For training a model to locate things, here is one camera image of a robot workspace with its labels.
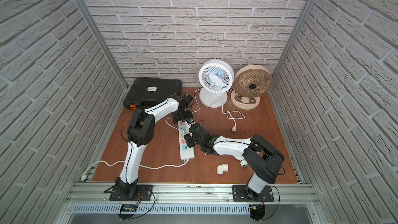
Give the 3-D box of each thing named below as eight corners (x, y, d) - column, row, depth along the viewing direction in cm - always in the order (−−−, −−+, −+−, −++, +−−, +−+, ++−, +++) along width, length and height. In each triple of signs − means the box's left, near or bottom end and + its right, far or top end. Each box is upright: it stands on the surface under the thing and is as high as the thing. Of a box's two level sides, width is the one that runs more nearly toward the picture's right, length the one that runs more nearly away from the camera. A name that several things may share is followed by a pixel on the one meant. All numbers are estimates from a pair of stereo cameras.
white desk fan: (200, 107, 109) (199, 71, 83) (200, 95, 117) (199, 58, 91) (226, 107, 110) (234, 71, 83) (225, 95, 117) (231, 58, 91)
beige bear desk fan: (231, 109, 109) (239, 76, 84) (229, 98, 116) (236, 64, 91) (260, 109, 109) (276, 77, 85) (256, 98, 116) (271, 65, 91)
